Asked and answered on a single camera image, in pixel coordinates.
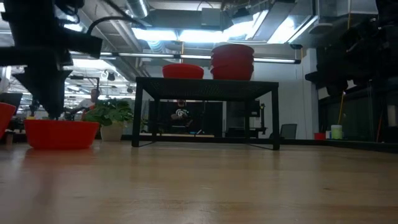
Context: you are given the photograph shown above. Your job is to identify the dark computer monitor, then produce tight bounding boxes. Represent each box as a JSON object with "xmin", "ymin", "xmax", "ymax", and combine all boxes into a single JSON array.
[{"xmin": 0, "ymin": 92, "xmax": 24, "ymax": 116}]

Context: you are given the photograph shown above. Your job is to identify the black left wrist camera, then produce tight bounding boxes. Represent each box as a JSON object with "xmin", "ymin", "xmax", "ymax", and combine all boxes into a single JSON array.
[{"xmin": 57, "ymin": 34, "xmax": 104, "ymax": 59}]

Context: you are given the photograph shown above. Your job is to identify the red plastic bowl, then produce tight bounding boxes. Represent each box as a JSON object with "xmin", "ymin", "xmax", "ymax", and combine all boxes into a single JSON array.
[
  {"xmin": 162, "ymin": 63, "xmax": 205, "ymax": 69},
  {"xmin": 24, "ymin": 119, "xmax": 100, "ymax": 150},
  {"xmin": 0, "ymin": 101, "xmax": 17, "ymax": 140},
  {"xmin": 162, "ymin": 65, "xmax": 205, "ymax": 80}
]

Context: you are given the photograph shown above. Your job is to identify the black perforated metal shelf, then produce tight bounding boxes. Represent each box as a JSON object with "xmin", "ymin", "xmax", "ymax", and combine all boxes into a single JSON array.
[{"xmin": 131, "ymin": 77, "xmax": 280, "ymax": 151}]

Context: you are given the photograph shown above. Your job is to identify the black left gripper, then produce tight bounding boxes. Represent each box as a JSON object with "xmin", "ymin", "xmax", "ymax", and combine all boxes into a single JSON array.
[{"xmin": 0, "ymin": 46, "xmax": 74, "ymax": 121}]

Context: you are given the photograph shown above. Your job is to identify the grey office chair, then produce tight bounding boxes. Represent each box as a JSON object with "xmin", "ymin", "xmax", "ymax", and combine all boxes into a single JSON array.
[{"xmin": 269, "ymin": 123, "xmax": 299, "ymax": 140}]

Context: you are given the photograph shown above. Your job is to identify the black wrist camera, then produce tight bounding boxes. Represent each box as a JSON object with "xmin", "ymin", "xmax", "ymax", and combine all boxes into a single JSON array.
[
  {"xmin": 57, "ymin": 34, "xmax": 104, "ymax": 59},
  {"xmin": 340, "ymin": 21, "xmax": 379, "ymax": 58}
]

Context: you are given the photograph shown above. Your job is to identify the black camera cable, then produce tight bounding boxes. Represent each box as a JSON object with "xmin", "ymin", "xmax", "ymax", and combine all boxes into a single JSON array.
[{"xmin": 85, "ymin": 15, "xmax": 149, "ymax": 35}]

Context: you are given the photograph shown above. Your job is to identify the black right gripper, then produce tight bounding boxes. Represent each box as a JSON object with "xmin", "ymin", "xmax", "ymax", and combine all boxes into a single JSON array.
[{"xmin": 305, "ymin": 58, "xmax": 398, "ymax": 96}]

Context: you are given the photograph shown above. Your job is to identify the silver spiral air duct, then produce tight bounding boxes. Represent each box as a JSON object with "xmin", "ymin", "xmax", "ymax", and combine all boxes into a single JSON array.
[{"xmin": 126, "ymin": 0, "xmax": 150, "ymax": 19}]

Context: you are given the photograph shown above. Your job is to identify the green potted plant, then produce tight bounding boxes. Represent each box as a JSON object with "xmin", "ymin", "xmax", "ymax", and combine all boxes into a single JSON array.
[{"xmin": 81, "ymin": 98, "xmax": 135, "ymax": 142}]

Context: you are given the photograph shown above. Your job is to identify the long ceiling light bar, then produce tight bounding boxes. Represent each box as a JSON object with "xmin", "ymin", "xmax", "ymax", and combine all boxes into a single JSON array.
[{"xmin": 70, "ymin": 51, "xmax": 302, "ymax": 65}]

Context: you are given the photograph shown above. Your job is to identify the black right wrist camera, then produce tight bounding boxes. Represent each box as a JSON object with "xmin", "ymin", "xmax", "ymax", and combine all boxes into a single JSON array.
[{"xmin": 340, "ymin": 21, "xmax": 379, "ymax": 58}]

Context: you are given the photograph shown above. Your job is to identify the green cup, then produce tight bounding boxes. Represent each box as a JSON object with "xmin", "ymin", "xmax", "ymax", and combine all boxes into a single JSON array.
[{"xmin": 330, "ymin": 124, "xmax": 343, "ymax": 141}]

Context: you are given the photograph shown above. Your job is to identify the black metal gantry frame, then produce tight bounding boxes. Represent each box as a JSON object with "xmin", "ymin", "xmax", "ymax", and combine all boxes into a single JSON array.
[{"xmin": 70, "ymin": 75, "xmax": 101, "ymax": 102}]

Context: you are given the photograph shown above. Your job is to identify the person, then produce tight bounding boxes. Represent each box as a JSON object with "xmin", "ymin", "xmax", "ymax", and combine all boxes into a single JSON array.
[
  {"xmin": 169, "ymin": 99, "xmax": 195, "ymax": 134},
  {"xmin": 63, "ymin": 88, "xmax": 102, "ymax": 121}
]

